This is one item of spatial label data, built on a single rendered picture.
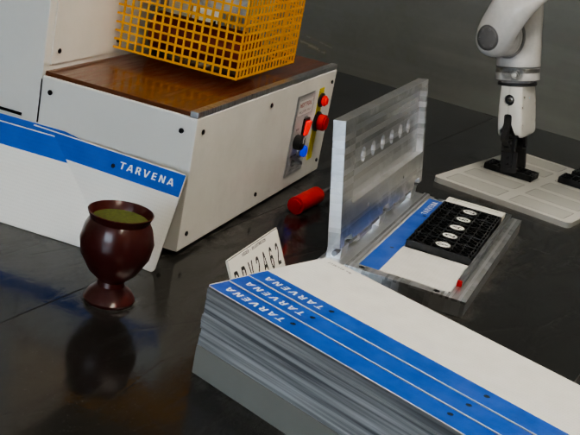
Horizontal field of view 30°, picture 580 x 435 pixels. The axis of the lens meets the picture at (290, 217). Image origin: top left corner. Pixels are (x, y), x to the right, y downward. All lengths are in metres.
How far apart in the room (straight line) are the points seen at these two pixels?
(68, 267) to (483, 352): 0.53
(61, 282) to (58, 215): 0.15
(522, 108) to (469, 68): 1.87
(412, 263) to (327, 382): 0.53
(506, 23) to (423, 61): 2.01
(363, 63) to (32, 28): 2.75
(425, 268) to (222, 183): 0.30
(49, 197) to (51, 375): 0.40
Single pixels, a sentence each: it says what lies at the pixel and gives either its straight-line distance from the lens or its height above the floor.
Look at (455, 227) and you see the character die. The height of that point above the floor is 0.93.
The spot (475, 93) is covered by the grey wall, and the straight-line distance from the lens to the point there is 3.98.
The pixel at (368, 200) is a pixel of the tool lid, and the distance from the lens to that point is 1.55.
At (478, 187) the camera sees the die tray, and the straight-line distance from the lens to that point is 2.02.
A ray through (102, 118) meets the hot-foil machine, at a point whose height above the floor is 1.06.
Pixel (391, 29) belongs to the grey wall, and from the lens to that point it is 4.07.
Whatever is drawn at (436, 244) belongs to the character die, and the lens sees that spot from 1.58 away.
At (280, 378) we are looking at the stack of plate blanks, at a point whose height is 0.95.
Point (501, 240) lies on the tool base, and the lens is 1.71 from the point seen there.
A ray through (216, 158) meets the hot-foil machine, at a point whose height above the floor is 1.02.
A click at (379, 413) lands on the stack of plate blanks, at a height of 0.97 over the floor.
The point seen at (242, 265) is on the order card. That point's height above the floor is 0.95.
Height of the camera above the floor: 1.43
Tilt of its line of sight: 19 degrees down
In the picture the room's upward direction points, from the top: 11 degrees clockwise
